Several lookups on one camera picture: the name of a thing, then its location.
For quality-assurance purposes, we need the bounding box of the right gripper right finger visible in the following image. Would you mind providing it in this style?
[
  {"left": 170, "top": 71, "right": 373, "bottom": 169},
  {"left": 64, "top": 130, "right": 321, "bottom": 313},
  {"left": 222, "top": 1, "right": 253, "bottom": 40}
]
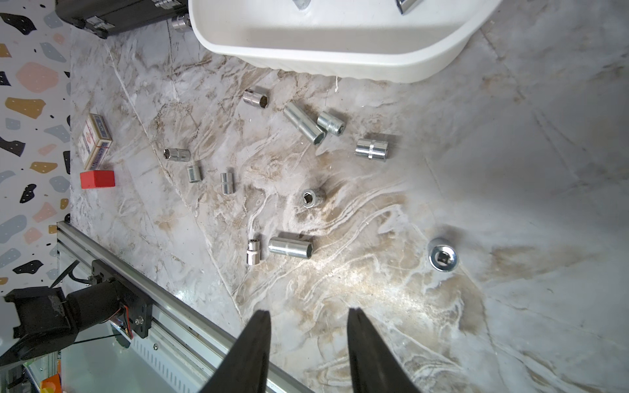
[{"left": 347, "top": 308, "right": 419, "bottom": 392}]

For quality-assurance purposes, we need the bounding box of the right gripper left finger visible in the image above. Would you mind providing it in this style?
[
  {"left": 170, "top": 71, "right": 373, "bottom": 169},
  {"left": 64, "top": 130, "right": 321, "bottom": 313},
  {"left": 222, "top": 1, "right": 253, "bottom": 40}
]
[{"left": 200, "top": 310, "right": 271, "bottom": 392}]

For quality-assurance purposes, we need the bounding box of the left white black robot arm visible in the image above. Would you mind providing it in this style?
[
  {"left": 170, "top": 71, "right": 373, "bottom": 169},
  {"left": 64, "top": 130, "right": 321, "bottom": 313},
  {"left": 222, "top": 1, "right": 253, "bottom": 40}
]
[{"left": 1, "top": 282, "right": 121, "bottom": 369}]

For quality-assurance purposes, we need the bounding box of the small chrome socket lower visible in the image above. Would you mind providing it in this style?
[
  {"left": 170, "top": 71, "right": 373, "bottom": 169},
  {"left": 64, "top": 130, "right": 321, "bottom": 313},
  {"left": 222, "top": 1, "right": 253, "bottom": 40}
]
[{"left": 246, "top": 239, "right": 260, "bottom": 266}]

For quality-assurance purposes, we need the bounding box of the small chrome socket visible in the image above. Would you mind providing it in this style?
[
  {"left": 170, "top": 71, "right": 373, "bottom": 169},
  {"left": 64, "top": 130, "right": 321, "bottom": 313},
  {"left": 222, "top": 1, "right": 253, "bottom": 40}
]
[
  {"left": 316, "top": 111, "right": 346, "bottom": 136},
  {"left": 246, "top": 239, "right": 260, "bottom": 266}
]

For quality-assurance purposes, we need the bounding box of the wide upright chrome socket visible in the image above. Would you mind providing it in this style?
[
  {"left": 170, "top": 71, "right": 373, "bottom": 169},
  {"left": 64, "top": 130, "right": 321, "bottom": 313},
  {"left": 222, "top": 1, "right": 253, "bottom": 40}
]
[{"left": 428, "top": 237, "right": 459, "bottom": 273}]

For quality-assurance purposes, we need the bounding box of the long chrome socket lower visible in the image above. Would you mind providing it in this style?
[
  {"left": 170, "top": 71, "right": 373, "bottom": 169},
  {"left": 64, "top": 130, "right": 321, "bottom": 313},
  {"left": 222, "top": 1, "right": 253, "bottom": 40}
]
[{"left": 268, "top": 237, "right": 313, "bottom": 260}]

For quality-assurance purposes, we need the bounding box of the long chrome socket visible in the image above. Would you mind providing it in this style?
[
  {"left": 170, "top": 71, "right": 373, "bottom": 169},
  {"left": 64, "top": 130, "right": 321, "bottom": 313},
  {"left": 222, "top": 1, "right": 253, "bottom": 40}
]
[
  {"left": 283, "top": 103, "right": 326, "bottom": 146},
  {"left": 268, "top": 237, "right": 313, "bottom": 260}
]

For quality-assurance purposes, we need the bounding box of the chrome socket right row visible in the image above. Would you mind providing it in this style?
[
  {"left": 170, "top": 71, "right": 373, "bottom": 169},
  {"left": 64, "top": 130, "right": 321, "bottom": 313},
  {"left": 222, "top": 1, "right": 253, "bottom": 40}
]
[{"left": 220, "top": 172, "right": 234, "bottom": 195}]

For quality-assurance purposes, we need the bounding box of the chrome socket row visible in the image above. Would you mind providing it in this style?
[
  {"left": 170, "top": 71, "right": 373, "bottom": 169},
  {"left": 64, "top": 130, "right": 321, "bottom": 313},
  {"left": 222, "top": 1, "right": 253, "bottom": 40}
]
[
  {"left": 163, "top": 147, "right": 191, "bottom": 162},
  {"left": 187, "top": 165, "right": 202, "bottom": 183},
  {"left": 220, "top": 172, "right": 234, "bottom": 195}
]

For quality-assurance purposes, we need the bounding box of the chrome socket middle row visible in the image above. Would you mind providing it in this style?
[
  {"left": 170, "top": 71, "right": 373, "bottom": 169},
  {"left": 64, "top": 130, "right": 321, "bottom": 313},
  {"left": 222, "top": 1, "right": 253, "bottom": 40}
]
[{"left": 187, "top": 165, "right": 202, "bottom": 183}]

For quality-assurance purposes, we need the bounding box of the chrome socket with groove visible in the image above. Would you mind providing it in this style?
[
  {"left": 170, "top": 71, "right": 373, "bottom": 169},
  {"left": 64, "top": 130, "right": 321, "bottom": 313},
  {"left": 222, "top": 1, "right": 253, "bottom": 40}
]
[{"left": 355, "top": 139, "right": 388, "bottom": 161}]

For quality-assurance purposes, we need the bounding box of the chrome socket left row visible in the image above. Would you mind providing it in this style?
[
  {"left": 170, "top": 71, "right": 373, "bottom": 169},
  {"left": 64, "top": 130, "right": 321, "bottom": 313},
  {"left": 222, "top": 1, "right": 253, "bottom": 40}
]
[{"left": 163, "top": 147, "right": 191, "bottom": 162}]

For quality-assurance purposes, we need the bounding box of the long chrome socket upper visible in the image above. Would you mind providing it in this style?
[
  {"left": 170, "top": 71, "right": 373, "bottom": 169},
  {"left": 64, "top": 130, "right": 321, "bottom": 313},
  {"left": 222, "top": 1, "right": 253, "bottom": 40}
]
[{"left": 283, "top": 103, "right": 326, "bottom": 146}]

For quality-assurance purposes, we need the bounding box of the small card box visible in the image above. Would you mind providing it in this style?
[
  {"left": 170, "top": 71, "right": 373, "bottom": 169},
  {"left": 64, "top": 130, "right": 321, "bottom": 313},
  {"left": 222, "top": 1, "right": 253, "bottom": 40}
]
[{"left": 77, "top": 113, "right": 113, "bottom": 171}]

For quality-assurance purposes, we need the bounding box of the white plastic storage box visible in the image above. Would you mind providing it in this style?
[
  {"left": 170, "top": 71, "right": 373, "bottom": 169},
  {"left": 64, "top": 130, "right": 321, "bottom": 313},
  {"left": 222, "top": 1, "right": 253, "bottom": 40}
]
[{"left": 188, "top": 1, "right": 500, "bottom": 84}]

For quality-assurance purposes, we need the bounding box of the red block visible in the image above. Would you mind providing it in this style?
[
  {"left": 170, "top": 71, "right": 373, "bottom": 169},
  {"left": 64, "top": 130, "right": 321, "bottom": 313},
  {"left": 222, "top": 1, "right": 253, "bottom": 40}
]
[{"left": 80, "top": 170, "right": 116, "bottom": 189}]

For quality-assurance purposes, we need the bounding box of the black tool case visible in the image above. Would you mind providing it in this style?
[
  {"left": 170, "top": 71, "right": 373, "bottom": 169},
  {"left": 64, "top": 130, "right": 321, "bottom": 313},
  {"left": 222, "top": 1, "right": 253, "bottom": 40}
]
[{"left": 55, "top": 0, "right": 188, "bottom": 39}]

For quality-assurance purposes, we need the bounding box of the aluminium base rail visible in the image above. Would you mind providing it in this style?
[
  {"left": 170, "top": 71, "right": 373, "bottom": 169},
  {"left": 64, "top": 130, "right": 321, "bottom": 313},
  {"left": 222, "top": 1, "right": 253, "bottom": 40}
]
[{"left": 24, "top": 220, "right": 315, "bottom": 393}]

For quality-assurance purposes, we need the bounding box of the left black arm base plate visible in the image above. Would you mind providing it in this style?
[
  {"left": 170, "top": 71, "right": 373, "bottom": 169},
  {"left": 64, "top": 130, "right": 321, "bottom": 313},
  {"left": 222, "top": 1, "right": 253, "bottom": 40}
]
[{"left": 92, "top": 260, "right": 153, "bottom": 338}]

